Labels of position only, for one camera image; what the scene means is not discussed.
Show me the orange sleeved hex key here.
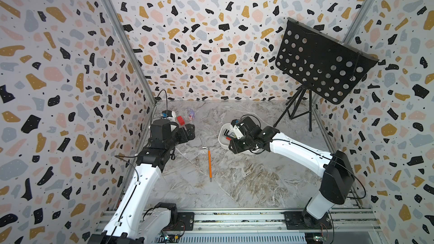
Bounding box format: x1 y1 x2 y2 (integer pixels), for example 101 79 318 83
202 146 212 182

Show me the large black hex key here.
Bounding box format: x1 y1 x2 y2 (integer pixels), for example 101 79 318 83
223 129 237 140

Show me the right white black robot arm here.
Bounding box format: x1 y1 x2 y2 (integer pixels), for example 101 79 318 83
218 116 356 228

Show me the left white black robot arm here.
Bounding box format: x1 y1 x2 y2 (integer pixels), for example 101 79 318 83
88 116 196 244

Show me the white rectangular storage box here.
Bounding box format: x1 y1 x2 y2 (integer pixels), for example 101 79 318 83
218 123 264 155

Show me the red tag on left gripper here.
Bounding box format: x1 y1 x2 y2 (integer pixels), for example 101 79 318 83
176 116 185 126

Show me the small clear purple object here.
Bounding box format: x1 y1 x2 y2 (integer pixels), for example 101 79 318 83
187 108 195 121

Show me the black perforated music stand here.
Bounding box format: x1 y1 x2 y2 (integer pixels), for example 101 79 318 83
275 18 378 119

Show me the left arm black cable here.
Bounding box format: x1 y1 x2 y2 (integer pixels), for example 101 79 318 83
101 89 170 244

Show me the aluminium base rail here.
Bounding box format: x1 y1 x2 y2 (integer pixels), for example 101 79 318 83
93 208 387 244

